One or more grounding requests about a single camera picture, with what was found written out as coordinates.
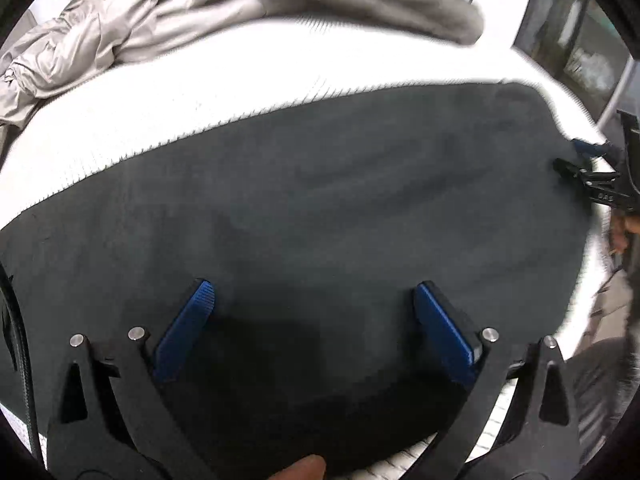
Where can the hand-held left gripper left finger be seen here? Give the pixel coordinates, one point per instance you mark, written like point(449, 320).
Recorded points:
point(185, 330)

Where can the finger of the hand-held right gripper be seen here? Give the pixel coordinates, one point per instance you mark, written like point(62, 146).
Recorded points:
point(590, 179)
point(592, 149)

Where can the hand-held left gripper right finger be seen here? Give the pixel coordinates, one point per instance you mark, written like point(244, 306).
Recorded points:
point(445, 332)

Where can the black pants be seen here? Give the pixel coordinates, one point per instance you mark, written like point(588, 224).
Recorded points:
point(325, 200)

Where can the person's right forearm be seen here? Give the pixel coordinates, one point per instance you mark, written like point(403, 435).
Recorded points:
point(634, 300)

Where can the person's right hand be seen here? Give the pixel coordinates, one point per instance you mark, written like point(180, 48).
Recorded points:
point(622, 230)

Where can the person's left hand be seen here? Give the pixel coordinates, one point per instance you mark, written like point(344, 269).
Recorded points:
point(307, 470)

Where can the dark glass cabinet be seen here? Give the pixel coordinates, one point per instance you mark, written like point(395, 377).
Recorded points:
point(575, 35)

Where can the person's legs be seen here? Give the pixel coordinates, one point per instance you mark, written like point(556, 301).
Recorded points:
point(600, 395)

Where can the white mesh bed mattress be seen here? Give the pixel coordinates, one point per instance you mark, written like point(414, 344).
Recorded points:
point(200, 90)

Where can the light grey duvet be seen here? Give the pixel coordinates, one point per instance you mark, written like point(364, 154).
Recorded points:
point(125, 25)

